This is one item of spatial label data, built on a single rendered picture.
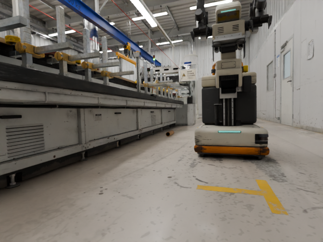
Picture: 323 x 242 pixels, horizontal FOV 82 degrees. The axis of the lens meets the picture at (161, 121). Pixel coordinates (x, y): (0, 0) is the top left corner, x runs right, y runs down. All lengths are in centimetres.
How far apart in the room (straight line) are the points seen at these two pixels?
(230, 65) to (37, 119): 161
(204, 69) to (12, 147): 1114
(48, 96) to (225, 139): 139
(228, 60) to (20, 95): 156
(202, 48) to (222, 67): 1043
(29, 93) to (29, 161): 48
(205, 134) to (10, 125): 144
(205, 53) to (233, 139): 1064
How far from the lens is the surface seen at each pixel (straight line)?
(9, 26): 106
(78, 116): 188
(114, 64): 157
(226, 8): 192
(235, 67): 184
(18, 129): 151
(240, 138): 175
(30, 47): 132
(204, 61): 1204
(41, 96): 134
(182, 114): 555
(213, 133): 174
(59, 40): 151
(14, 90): 125
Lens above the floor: 45
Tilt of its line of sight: 3 degrees down
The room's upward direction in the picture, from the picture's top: 2 degrees counter-clockwise
